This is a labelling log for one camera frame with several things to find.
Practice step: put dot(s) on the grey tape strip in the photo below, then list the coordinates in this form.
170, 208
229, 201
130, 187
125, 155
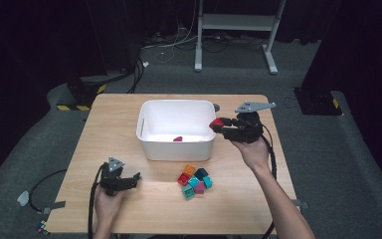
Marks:
301, 204
54, 205

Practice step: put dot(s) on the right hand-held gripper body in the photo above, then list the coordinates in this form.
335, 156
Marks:
247, 131

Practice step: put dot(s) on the pink toy block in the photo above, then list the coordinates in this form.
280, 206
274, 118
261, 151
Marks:
178, 139

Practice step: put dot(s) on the grey round table grommet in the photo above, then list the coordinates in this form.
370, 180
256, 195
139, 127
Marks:
216, 107

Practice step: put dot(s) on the mauve toy block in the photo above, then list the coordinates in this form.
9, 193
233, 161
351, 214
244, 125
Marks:
199, 188

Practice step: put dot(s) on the orange toy block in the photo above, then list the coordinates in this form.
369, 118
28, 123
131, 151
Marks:
189, 170

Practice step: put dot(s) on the light cyan toy block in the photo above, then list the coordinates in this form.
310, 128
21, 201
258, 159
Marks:
193, 182

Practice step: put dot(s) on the dark blue toy block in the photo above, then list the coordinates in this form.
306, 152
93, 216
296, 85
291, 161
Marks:
201, 173

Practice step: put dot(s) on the person's left hand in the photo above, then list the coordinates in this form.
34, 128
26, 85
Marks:
107, 207

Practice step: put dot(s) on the white plastic bin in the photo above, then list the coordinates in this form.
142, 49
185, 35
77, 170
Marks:
179, 151

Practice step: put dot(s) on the small white tag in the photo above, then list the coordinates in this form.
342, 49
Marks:
145, 64

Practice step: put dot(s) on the red toy block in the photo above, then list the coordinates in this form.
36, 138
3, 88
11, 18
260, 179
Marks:
216, 124
183, 179

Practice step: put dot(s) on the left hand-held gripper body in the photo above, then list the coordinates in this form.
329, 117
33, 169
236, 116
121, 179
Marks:
112, 181

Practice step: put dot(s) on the white metal stand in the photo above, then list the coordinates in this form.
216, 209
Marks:
238, 22

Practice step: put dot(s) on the yellow black hazard tape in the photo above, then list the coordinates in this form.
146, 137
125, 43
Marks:
73, 108

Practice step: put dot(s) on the grey-green toy block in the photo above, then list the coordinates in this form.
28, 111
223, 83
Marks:
188, 192

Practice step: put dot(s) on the black stand base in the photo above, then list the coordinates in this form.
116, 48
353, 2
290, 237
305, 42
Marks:
83, 93
315, 103

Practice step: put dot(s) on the black curtain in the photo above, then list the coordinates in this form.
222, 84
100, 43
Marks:
30, 49
361, 49

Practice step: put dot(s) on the person's right hand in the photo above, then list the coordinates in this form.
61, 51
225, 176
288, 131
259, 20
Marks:
253, 154

